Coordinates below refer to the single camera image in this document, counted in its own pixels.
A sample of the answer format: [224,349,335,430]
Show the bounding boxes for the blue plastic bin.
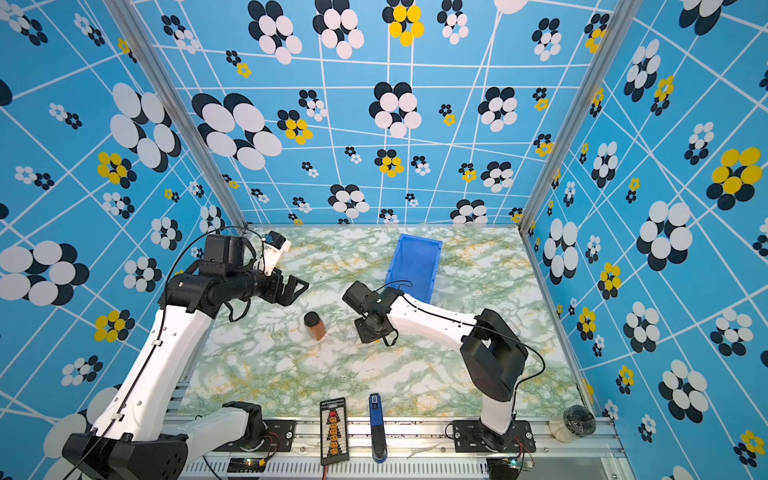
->
[385,234,443,304]

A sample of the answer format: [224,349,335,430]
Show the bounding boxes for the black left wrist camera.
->
[198,234,257,278]

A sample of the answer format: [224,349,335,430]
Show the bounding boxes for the black box with orange connectors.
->
[320,397,350,467]

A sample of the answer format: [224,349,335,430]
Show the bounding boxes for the aluminium front rail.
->
[180,415,634,479]

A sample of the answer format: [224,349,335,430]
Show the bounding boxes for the aluminium corner post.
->
[105,1,247,231]
[519,0,642,237]

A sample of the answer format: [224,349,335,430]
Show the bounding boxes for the brown spice jar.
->
[303,311,326,341]

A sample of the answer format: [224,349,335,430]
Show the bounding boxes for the aluminium left corner post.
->
[105,1,247,231]

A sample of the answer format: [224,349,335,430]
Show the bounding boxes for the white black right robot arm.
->
[342,282,529,452]

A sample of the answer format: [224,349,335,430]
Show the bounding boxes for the aluminium right corner post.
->
[519,0,642,237]

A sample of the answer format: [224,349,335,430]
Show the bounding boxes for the blue black utility tool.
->
[369,393,388,463]

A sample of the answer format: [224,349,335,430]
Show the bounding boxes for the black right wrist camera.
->
[342,281,378,315]

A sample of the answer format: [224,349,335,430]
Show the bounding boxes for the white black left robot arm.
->
[62,270,309,479]

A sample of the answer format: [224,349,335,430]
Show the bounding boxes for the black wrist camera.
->
[342,281,378,315]
[198,234,257,278]

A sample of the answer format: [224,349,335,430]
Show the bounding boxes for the white bottle with blue label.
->
[260,231,291,276]

